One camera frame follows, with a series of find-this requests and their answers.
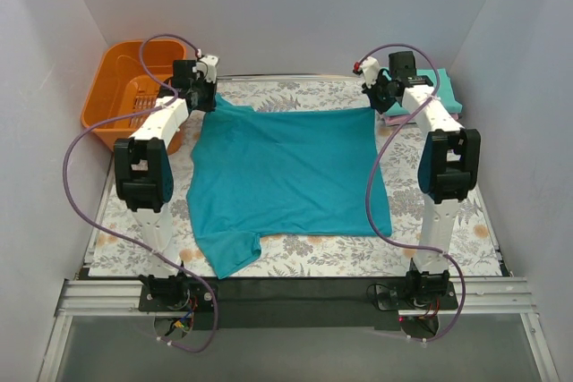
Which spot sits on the aluminium frame rail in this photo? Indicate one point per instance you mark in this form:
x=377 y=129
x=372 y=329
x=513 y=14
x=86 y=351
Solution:
x=480 y=295

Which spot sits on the teal t shirt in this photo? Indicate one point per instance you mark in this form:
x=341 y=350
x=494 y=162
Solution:
x=257 y=174

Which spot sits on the folded mint green shirt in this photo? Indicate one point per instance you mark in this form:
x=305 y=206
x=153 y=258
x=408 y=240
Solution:
x=445 y=93

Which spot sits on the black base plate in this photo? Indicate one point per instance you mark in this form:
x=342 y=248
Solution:
x=289 y=302

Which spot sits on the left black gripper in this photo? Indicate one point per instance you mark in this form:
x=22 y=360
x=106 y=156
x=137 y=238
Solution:
x=204 y=100

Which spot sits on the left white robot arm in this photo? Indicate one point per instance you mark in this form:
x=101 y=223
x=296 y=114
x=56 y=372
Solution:
x=143 y=174

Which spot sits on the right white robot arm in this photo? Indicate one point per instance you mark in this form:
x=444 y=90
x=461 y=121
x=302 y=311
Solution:
x=446 y=174

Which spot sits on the orange plastic basket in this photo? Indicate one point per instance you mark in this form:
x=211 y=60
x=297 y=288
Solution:
x=121 y=86

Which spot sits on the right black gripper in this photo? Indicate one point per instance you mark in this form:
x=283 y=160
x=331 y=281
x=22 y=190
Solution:
x=381 y=97

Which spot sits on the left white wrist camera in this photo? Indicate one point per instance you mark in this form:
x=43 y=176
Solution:
x=207 y=67

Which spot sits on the folded pink shirt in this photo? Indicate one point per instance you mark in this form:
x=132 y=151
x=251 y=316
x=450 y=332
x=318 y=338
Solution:
x=397 y=119

